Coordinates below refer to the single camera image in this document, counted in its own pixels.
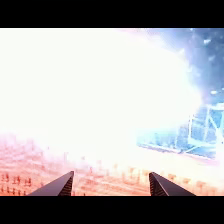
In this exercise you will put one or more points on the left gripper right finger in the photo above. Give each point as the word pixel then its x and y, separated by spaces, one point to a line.
pixel 163 187

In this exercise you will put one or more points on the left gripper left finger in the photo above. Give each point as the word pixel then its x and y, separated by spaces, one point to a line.
pixel 59 187

